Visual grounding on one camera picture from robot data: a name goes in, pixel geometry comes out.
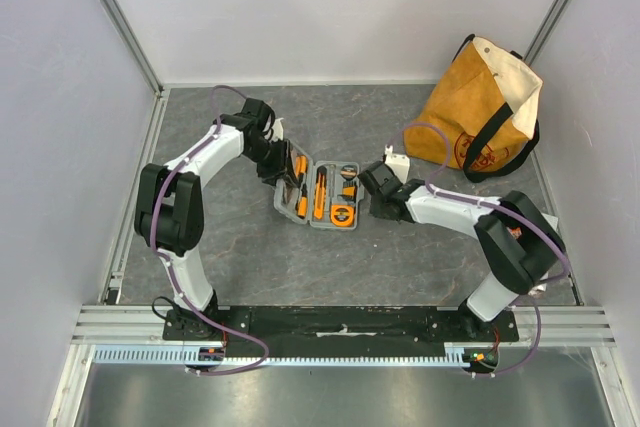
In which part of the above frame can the orange tape measure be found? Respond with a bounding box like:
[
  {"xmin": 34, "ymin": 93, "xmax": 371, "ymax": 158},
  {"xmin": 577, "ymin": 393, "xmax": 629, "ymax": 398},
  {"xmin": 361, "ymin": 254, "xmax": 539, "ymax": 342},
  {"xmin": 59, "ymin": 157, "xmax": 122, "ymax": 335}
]
[{"xmin": 330, "ymin": 204, "xmax": 355, "ymax": 227}]

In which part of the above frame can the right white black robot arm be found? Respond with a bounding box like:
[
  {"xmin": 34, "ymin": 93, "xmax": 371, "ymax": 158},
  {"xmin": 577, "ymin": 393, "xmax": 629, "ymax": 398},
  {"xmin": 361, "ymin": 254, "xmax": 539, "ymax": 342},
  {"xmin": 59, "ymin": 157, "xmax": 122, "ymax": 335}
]
[{"xmin": 358, "ymin": 161, "xmax": 570, "ymax": 341}]

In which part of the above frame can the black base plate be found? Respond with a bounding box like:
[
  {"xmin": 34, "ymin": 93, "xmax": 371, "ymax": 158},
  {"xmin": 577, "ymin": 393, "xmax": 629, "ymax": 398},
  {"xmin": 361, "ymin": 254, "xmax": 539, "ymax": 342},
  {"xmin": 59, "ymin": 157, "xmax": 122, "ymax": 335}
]
[{"xmin": 162, "ymin": 304, "xmax": 520, "ymax": 346}]

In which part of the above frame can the orange utility knife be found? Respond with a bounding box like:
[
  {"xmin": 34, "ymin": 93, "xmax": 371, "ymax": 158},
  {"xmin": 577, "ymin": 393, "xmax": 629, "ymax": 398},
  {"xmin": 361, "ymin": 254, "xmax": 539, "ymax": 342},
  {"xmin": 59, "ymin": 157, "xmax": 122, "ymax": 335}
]
[{"xmin": 313, "ymin": 166, "xmax": 327, "ymax": 220}]

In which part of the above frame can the orange printed box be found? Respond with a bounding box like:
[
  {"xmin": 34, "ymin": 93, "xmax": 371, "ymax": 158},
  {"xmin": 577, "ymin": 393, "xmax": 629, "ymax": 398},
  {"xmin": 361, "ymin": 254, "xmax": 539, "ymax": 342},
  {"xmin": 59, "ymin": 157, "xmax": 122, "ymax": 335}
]
[{"xmin": 507, "ymin": 226, "xmax": 523, "ymax": 240}]

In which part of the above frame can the brown canvas tote bag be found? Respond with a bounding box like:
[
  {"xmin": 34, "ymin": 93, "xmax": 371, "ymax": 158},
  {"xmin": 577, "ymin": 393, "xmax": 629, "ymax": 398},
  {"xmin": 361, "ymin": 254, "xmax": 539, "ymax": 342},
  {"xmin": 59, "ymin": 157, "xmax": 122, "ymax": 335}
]
[{"xmin": 403, "ymin": 34, "xmax": 543, "ymax": 183}]

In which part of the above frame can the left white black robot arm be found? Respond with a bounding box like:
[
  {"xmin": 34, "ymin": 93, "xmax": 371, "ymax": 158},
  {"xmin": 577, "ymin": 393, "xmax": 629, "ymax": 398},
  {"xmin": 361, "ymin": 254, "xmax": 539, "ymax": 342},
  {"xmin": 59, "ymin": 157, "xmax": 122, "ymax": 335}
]
[{"xmin": 134, "ymin": 98, "xmax": 296, "ymax": 340}]

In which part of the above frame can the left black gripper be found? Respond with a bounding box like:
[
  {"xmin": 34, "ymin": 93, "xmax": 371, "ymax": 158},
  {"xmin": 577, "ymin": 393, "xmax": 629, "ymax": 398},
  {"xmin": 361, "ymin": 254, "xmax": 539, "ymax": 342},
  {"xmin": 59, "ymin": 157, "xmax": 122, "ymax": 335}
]
[{"xmin": 244, "ymin": 138, "xmax": 297, "ymax": 191}]

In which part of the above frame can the grey plastic tool case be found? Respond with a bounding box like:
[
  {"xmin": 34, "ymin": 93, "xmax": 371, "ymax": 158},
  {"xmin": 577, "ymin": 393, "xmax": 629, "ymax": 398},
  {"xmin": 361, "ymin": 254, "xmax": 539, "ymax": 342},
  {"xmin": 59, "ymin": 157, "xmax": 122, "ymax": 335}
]
[{"xmin": 273, "ymin": 143, "xmax": 364, "ymax": 231}]

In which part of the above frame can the round black orange tape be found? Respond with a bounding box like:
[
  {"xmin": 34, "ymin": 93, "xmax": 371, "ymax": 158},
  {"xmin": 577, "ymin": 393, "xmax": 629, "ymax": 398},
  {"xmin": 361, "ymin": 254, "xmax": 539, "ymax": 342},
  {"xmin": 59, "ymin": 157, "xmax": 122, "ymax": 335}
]
[{"xmin": 340, "ymin": 165, "xmax": 357, "ymax": 180}]

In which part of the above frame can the blue grey cable duct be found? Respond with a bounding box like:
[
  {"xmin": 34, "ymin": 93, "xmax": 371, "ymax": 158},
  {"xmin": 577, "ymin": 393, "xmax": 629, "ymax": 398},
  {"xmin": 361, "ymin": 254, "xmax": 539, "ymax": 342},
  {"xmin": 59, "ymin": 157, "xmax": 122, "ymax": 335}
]
[{"xmin": 93, "ymin": 344, "xmax": 474, "ymax": 366}]

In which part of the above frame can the orange black screwdriver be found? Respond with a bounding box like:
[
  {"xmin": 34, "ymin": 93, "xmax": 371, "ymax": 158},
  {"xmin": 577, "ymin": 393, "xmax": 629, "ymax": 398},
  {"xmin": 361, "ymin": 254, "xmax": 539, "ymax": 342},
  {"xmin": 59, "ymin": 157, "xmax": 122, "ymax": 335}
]
[
  {"xmin": 294, "ymin": 155, "xmax": 308, "ymax": 185},
  {"xmin": 296, "ymin": 185, "xmax": 308, "ymax": 219}
]

